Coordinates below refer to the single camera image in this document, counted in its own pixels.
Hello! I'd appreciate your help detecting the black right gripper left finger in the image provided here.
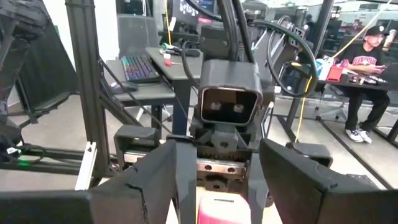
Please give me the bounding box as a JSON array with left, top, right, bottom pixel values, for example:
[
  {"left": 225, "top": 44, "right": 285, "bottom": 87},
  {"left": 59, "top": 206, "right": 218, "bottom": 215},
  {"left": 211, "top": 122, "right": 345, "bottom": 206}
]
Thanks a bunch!
[{"left": 0, "top": 139, "right": 177, "bottom": 224}]

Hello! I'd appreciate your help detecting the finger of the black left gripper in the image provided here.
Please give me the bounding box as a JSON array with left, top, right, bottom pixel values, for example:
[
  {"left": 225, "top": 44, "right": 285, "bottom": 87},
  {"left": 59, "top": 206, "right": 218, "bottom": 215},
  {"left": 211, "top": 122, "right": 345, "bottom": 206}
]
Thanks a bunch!
[
  {"left": 175, "top": 141, "right": 198, "bottom": 224},
  {"left": 248, "top": 152, "right": 274, "bottom": 209}
]

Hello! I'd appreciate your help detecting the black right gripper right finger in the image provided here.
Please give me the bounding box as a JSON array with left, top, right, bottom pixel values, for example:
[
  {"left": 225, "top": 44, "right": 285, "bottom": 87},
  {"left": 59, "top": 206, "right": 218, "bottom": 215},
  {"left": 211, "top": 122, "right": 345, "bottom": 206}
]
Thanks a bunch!
[{"left": 259, "top": 139, "right": 398, "bottom": 224}]

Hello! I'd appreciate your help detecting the pink white USB charger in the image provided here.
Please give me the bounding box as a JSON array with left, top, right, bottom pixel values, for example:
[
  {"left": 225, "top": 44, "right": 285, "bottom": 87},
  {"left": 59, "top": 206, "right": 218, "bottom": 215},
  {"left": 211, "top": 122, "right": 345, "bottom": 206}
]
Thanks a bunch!
[{"left": 197, "top": 192, "right": 252, "bottom": 224}]

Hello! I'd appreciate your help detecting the grey office chair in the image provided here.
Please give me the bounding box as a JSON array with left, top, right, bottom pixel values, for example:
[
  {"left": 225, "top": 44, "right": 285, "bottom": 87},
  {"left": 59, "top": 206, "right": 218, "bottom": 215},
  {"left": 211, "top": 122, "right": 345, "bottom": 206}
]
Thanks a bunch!
[{"left": 116, "top": 14, "right": 161, "bottom": 60}]

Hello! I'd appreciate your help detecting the grey desk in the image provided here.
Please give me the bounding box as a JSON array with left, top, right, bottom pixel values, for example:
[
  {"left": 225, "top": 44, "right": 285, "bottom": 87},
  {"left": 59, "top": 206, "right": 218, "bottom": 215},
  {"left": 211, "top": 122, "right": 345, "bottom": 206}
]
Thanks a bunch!
[{"left": 104, "top": 46, "right": 205, "bottom": 138}]

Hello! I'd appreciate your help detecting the black computer mouse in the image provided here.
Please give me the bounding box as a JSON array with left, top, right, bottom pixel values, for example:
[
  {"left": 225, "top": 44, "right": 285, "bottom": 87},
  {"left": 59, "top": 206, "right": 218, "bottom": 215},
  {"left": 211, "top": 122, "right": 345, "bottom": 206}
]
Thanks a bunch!
[{"left": 109, "top": 81, "right": 139, "bottom": 95}]

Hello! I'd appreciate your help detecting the backlit computer keyboard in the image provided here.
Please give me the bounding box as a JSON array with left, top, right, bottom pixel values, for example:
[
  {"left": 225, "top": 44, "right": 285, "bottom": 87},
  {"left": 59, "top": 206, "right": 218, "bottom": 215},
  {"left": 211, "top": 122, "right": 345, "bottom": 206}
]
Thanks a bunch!
[{"left": 120, "top": 55, "right": 162, "bottom": 84}]

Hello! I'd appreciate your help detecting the black standing desk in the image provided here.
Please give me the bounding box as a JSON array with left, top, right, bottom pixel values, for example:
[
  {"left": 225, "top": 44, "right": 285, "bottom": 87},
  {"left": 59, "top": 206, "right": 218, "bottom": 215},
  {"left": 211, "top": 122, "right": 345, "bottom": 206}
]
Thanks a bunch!
[{"left": 317, "top": 62, "right": 398, "bottom": 144}]

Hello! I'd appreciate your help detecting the white blue box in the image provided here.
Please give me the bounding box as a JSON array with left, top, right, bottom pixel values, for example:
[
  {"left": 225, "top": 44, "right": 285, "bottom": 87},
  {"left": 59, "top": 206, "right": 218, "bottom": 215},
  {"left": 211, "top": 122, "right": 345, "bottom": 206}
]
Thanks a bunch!
[{"left": 315, "top": 57, "right": 333, "bottom": 81}]

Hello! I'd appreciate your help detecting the red storage bin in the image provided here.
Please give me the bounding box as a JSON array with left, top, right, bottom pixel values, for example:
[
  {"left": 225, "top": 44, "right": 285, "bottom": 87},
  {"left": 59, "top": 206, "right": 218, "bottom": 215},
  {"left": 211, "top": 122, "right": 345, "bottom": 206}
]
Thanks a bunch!
[{"left": 326, "top": 65, "right": 345, "bottom": 82}]

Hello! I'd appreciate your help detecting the black computer monitor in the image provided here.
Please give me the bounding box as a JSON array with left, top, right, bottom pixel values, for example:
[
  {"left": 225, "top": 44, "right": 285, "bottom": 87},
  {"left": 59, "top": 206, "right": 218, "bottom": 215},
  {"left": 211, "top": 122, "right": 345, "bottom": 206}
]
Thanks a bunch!
[{"left": 172, "top": 0, "right": 216, "bottom": 26}]

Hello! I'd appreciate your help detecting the person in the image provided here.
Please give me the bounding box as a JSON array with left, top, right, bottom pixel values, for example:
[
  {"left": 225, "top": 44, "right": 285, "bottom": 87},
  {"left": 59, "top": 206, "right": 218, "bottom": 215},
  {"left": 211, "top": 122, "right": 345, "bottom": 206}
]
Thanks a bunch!
[{"left": 337, "top": 25, "right": 392, "bottom": 144}]

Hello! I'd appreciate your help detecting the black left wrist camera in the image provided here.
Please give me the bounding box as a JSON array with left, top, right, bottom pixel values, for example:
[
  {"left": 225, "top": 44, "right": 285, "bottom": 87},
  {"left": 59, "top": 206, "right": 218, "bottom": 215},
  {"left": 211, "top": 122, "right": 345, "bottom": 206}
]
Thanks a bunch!
[{"left": 198, "top": 59, "right": 264, "bottom": 127}]

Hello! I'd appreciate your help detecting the yellow extension cable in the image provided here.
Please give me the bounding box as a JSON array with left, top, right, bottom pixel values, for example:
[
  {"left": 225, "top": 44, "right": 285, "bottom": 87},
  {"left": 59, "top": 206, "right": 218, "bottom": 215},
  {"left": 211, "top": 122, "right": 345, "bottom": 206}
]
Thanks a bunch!
[{"left": 294, "top": 0, "right": 394, "bottom": 141}]

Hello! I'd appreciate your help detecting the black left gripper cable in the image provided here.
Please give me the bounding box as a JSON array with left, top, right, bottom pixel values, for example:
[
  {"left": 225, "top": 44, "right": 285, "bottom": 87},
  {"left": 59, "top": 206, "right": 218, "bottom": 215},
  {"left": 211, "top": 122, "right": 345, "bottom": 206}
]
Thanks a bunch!
[{"left": 266, "top": 18, "right": 318, "bottom": 99}]

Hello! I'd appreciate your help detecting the black vertical frame post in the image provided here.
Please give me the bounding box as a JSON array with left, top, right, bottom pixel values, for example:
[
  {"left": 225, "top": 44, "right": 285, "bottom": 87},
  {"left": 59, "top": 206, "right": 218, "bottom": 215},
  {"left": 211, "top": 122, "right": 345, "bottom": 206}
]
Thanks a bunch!
[{"left": 64, "top": 0, "right": 110, "bottom": 187}]

